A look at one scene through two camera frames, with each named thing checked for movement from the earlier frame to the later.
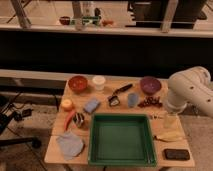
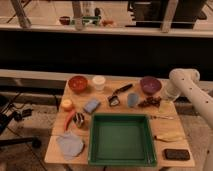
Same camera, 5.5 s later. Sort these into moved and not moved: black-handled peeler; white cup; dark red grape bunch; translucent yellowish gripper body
Moved: translucent yellowish gripper body
Not moved: white cup; dark red grape bunch; black-handled peeler
